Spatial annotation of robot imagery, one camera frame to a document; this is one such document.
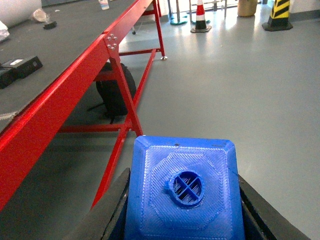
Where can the blue rectangular plastic part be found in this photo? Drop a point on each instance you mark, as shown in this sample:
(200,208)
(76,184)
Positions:
(184,189)

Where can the yellow black traffic cone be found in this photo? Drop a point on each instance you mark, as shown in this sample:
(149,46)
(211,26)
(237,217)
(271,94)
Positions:
(279,17)

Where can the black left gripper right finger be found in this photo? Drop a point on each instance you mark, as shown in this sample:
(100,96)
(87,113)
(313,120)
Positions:
(261,220)

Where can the small black object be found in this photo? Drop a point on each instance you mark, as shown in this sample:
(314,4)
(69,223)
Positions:
(50,25)

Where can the white foam packaging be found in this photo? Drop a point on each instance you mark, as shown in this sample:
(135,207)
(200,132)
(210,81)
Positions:
(4,32)

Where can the red conveyor frame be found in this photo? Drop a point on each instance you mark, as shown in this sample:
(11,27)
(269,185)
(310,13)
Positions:
(34,109)

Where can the flat black box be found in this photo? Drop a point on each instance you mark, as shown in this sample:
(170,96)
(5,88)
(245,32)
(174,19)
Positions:
(18,68)

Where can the red white traffic cone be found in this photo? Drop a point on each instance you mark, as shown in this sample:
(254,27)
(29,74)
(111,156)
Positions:
(200,22)

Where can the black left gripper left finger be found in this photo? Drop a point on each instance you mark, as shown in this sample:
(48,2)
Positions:
(106,220)

